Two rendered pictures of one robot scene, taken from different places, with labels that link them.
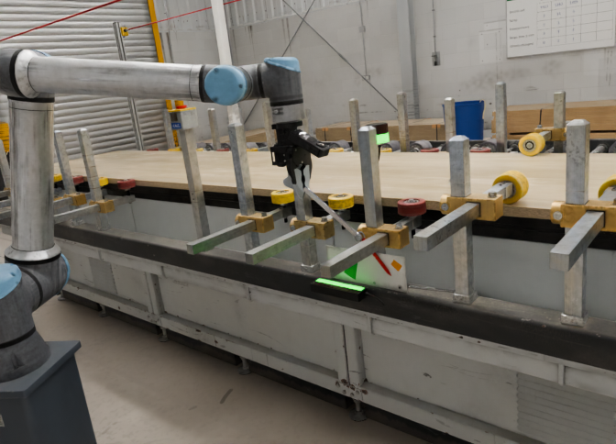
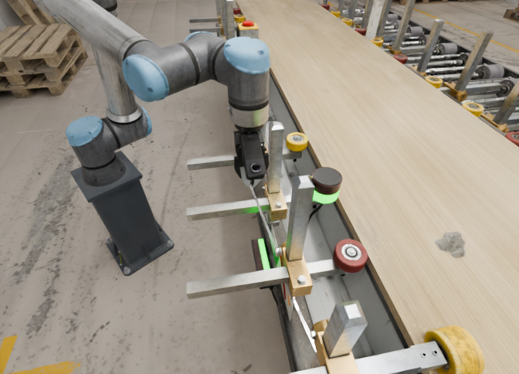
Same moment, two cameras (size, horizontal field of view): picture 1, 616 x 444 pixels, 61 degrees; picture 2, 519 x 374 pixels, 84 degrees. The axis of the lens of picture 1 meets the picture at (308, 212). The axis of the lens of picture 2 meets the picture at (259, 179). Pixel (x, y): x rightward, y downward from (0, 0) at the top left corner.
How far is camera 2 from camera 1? 107 cm
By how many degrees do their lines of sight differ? 43
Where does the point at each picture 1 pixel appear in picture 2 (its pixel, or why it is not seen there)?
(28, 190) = (104, 77)
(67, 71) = (55, 6)
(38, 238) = (117, 108)
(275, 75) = (226, 70)
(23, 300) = (99, 147)
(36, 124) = not seen: hidden behind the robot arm
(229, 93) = (141, 92)
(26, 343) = (101, 170)
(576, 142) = not seen: outside the picture
